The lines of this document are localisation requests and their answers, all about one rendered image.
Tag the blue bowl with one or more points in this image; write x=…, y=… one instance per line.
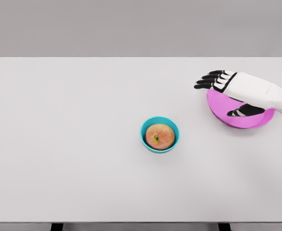
x=144, y=142

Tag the pink plate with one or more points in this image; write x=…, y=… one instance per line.
x=221, y=108

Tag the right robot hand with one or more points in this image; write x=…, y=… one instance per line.
x=244, y=89

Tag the red-orange apple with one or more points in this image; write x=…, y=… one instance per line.
x=160, y=136

